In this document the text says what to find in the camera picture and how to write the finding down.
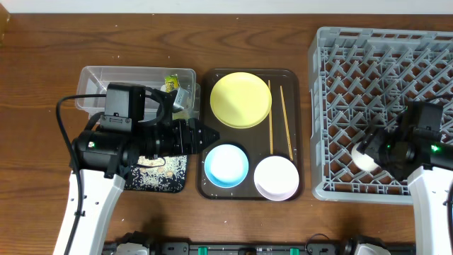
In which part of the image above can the small white cup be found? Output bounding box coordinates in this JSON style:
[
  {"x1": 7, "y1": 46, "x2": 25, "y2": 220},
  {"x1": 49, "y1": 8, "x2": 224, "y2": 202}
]
[{"x1": 351, "y1": 142, "x2": 379, "y2": 172}]

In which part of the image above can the blue bowl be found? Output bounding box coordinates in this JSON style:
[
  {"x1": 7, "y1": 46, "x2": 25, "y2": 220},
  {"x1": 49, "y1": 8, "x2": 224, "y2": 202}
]
[{"x1": 204, "y1": 144, "x2": 249, "y2": 188}]

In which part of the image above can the yellow plate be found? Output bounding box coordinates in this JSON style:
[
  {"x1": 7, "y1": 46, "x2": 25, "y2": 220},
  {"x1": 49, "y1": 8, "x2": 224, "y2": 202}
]
[{"x1": 210, "y1": 72, "x2": 273, "y2": 129}]

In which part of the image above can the pink bowl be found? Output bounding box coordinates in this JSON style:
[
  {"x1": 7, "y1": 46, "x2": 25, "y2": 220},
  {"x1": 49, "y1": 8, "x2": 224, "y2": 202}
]
[{"x1": 253, "y1": 156, "x2": 299, "y2": 201}]

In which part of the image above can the green snack wrapper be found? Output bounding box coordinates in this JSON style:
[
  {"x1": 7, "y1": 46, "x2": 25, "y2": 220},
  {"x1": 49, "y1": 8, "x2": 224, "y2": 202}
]
[{"x1": 164, "y1": 74, "x2": 180, "y2": 93}]

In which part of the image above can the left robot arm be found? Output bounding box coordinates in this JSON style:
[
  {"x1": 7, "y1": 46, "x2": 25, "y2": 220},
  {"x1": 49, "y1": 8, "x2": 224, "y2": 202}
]
[{"x1": 54, "y1": 118, "x2": 220, "y2": 254}]

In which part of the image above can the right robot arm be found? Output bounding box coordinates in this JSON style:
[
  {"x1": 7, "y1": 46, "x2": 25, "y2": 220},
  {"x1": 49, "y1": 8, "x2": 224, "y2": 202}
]
[{"x1": 351, "y1": 127, "x2": 452, "y2": 254}]

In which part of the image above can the black waste tray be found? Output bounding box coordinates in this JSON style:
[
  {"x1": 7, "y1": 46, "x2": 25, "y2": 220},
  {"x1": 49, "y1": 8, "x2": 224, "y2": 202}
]
[{"x1": 122, "y1": 154, "x2": 188, "y2": 194}]

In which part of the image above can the grey dishwasher rack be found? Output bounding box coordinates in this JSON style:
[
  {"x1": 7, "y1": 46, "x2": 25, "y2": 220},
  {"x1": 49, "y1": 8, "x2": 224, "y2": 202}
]
[{"x1": 308, "y1": 27, "x2": 452, "y2": 205}]

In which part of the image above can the clear plastic waste bin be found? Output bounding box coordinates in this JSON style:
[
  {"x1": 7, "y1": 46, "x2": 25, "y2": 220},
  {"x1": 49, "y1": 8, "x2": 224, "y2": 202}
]
[{"x1": 77, "y1": 66, "x2": 201, "y2": 119}]

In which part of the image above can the dark brown serving tray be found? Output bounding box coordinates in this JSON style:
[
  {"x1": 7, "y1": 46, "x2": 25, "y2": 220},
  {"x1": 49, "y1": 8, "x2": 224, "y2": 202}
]
[{"x1": 197, "y1": 68, "x2": 304, "y2": 200}]

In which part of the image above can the left wooden chopstick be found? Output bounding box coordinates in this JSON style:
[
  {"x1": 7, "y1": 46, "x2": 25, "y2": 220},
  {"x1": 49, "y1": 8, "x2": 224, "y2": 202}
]
[{"x1": 268, "y1": 80, "x2": 274, "y2": 154}]

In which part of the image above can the wooden chopstick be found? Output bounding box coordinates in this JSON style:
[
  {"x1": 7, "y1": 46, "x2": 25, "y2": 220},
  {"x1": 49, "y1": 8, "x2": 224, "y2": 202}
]
[
  {"x1": 268, "y1": 80, "x2": 274, "y2": 154},
  {"x1": 280, "y1": 86, "x2": 294, "y2": 161}
]

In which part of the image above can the right wooden chopstick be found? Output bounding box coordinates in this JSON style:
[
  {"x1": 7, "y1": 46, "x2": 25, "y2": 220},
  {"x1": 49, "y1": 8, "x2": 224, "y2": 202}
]
[{"x1": 280, "y1": 86, "x2": 294, "y2": 161}]

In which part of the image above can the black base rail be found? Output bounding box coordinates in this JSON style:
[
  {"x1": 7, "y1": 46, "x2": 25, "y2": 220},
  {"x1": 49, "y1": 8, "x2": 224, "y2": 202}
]
[{"x1": 101, "y1": 232, "x2": 416, "y2": 255}]

